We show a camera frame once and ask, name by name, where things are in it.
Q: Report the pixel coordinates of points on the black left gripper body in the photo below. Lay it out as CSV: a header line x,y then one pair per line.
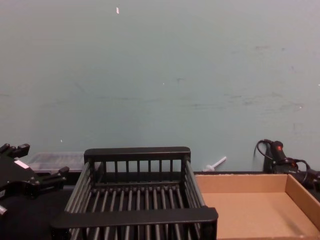
x,y
17,177

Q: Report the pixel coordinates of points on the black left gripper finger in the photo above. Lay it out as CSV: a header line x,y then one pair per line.
x,y
53,178
17,150

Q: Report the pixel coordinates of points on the clear plastic case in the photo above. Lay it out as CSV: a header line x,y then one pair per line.
x,y
57,161

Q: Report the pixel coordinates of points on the black rack with steel bars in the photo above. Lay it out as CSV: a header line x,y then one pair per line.
x,y
140,220

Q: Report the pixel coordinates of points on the small white plastic piece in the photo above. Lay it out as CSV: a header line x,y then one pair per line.
x,y
217,162

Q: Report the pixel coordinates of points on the shallow brown cardboard tray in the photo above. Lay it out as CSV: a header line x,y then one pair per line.
x,y
245,212

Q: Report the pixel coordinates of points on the plain pale wall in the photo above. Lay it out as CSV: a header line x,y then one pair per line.
x,y
160,75

